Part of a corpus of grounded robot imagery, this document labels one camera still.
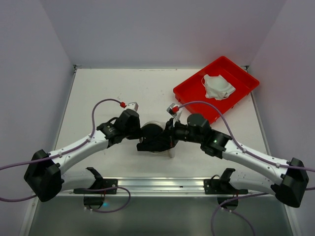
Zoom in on black garment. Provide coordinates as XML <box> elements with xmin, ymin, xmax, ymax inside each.
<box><xmin>136</xmin><ymin>122</ymin><xmax>173</xmax><ymax>153</ymax></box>

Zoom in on white mesh laundry bag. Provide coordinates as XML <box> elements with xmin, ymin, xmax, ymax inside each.
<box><xmin>139</xmin><ymin>120</ymin><xmax>176</xmax><ymax>158</ymax></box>

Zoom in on white bra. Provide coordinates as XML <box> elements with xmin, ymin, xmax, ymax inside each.
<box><xmin>201</xmin><ymin>74</ymin><xmax>236</xmax><ymax>100</ymax></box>

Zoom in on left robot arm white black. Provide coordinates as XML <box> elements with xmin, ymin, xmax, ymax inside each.
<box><xmin>24</xmin><ymin>109</ymin><xmax>140</xmax><ymax>202</ymax></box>

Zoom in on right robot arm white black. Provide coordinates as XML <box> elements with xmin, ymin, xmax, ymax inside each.
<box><xmin>170</xmin><ymin>111</ymin><xmax>309</xmax><ymax>208</ymax></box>

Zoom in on red plastic tray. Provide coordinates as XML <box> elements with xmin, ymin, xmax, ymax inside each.
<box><xmin>173</xmin><ymin>56</ymin><xmax>260</xmax><ymax>128</ymax></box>

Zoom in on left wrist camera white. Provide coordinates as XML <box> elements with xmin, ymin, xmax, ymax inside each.
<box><xmin>126</xmin><ymin>102</ymin><xmax>139</xmax><ymax>112</ymax></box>

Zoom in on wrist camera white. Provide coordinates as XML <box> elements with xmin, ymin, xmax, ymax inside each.
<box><xmin>126</xmin><ymin>102</ymin><xmax>139</xmax><ymax>112</ymax></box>
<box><xmin>167</xmin><ymin>103</ymin><xmax>182</xmax><ymax>126</ymax></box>

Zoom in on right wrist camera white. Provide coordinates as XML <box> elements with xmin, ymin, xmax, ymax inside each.
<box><xmin>167</xmin><ymin>103</ymin><xmax>182</xmax><ymax>126</ymax></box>

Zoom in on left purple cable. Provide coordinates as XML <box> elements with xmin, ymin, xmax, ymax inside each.
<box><xmin>0</xmin><ymin>98</ymin><xmax>126</xmax><ymax>203</ymax></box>

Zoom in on purple cable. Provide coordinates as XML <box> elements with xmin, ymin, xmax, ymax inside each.
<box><xmin>0</xmin><ymin>98</ymin><xmax>126</xmax><ymax>203</ymax></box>
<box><xmin>172</xmin><ymin>101</ymin><xmax>315</xmax><ymax>236</ymax></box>

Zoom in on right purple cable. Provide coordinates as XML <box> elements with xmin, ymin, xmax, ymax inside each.
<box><xmin>172</xmin><ymin>101</ymin><xmax>315</xmax><ymax>236</ymax></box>

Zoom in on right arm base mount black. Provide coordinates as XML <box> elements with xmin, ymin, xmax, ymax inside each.
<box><xmin>203</xmin><ymin>168</ymin><xmax>249</xmax><ymax>204</ymax></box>

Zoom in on aluminium mounting rail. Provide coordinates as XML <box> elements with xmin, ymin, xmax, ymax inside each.
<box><xmin>31</xmin><ymin>176</ymin><xmax>291</xmax><ymax>197</ymax></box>

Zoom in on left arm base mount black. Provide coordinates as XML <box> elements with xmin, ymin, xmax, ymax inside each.
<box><xmin>73</xmin><ymin>167</ymin><xmax>118</xmax><ymax>210</ymax></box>

